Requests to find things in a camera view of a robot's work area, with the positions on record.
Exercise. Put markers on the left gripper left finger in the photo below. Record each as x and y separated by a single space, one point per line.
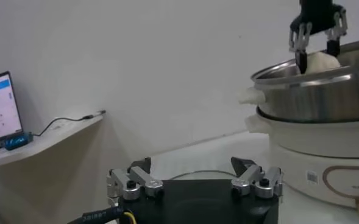
145 181

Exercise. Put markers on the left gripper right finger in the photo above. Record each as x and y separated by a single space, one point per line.
249 176

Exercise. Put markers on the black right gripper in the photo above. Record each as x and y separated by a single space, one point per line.
317 15

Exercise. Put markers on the white steamed baozi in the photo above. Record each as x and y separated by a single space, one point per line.
321 62

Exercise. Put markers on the glass pot lid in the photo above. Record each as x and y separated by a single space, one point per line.
202 174

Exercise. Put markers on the steel steamer basket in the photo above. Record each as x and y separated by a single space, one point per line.
313 97

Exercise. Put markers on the white electric cooker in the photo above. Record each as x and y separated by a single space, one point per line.
304 143

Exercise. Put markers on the white side table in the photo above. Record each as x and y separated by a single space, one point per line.
45 143

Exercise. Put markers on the blue computer mouse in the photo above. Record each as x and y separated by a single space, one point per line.
18 140

